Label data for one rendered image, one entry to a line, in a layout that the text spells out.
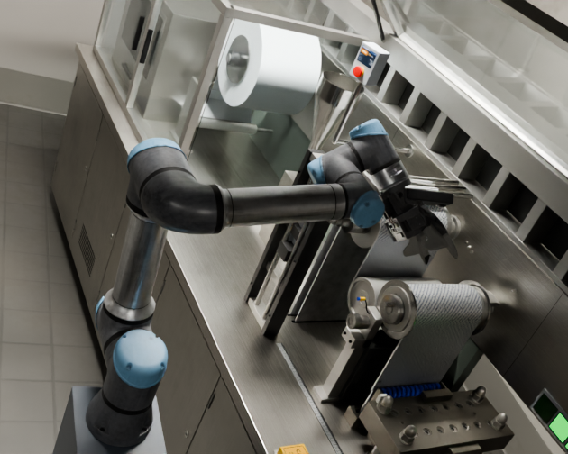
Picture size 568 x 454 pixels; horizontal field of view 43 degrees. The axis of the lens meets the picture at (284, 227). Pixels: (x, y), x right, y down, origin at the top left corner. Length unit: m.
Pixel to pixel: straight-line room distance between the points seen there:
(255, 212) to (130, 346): 0.42
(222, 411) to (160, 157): 0.89
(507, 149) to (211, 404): 1.09
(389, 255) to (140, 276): 0.72
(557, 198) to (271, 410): 0.90
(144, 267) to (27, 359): 1.60
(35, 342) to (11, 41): 2.11
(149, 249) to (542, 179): 1.01
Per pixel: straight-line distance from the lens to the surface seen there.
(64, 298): 3.40
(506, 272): 2.01
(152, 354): 1.59
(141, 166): 1.43
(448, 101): 2.23
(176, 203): 1.34
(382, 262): 1.97
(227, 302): 2.17
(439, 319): 1.85
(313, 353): 2.14
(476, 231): 2.09
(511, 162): 2.03
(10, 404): 2.94
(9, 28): 4.64
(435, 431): 1.92
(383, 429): 1.85
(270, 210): 1.39
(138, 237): 1.52
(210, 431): 2.14
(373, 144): 1.59
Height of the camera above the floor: 2.20
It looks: 30 degrees down
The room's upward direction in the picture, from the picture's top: 24 degrees clockwise
